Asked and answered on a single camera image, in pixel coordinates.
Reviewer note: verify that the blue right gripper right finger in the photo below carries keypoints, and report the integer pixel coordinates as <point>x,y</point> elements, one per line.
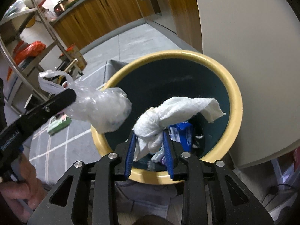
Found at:
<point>168,150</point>

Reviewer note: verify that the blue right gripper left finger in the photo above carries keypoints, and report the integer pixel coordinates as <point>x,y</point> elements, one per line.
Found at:
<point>130,155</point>

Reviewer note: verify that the white paper towel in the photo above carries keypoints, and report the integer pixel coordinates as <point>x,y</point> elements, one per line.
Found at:
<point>150,125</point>

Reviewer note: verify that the clear plastic bag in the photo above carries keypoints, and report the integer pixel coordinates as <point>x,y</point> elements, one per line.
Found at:
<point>105,110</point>

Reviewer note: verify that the silver blue foil snack bag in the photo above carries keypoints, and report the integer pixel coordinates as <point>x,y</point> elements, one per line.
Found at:
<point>182,133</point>

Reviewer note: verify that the yellow rimmed teal trash bin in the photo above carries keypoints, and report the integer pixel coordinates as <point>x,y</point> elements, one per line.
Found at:
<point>156,77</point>

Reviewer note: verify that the wooden kitchen cabinet counter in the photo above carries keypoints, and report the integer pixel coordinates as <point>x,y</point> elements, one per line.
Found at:
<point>88,20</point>

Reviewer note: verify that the person's left hand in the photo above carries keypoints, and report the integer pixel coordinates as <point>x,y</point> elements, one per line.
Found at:
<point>31,189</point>

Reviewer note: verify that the green white medicine box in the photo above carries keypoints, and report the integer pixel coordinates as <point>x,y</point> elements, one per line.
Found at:
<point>57,123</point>

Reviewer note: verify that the metal shelving rack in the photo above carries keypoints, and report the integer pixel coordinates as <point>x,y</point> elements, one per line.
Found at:
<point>24,20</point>

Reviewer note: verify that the red plastic bag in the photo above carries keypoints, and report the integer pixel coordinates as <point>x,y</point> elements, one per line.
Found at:
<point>24,50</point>

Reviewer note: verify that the dark rice cooker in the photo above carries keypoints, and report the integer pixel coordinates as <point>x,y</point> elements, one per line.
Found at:
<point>59,8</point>

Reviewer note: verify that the white round table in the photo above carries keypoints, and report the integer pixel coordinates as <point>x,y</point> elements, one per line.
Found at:
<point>258,42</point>

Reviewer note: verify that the wooden handled broom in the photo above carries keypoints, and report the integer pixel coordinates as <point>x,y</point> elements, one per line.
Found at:
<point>72,69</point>

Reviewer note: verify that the built-in oven with handles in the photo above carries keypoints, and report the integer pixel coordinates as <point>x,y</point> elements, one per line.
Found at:
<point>159,11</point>

